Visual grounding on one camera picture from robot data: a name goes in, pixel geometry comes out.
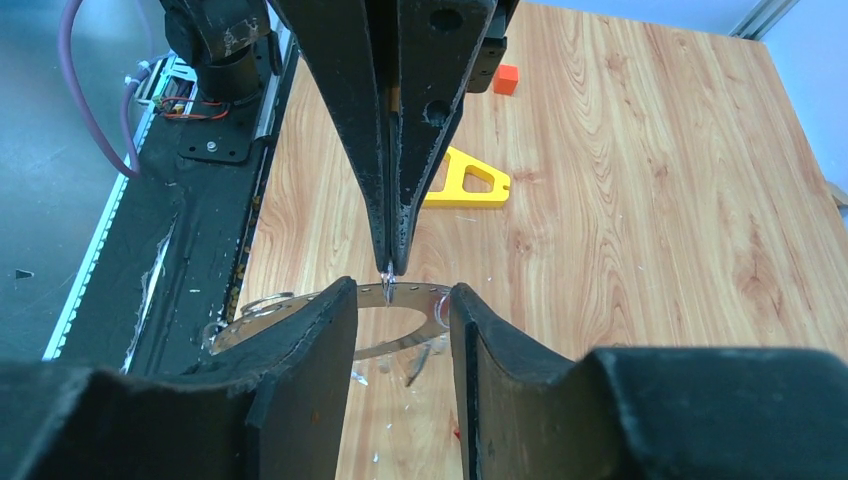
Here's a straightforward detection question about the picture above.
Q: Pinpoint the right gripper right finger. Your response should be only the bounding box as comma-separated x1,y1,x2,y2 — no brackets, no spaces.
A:
449,284,847,479

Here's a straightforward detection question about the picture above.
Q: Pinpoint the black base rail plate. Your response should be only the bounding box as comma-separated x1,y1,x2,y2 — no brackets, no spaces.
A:
43,40,298,375

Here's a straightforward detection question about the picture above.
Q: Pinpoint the yellow triangular toy block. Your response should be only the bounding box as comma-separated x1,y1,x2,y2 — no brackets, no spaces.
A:
423,147,511,209

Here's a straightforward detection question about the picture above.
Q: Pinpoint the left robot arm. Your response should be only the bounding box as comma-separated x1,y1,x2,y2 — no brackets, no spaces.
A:
163,0,516,276

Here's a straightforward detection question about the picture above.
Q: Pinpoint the orange cube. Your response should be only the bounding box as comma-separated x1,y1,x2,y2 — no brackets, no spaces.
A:
492,64,520,96

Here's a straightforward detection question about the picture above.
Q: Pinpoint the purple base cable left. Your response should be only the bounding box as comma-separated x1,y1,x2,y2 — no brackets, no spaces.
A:
57,0,164,180

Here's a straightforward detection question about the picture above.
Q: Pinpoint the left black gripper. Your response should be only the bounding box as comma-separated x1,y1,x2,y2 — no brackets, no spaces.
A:
271,0,520,276

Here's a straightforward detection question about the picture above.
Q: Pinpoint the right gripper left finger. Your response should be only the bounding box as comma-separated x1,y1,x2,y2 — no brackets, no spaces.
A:
1,277,358,479

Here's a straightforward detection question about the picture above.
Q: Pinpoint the white slotted cable duct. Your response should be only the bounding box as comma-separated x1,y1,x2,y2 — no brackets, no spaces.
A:
42,51,179,362

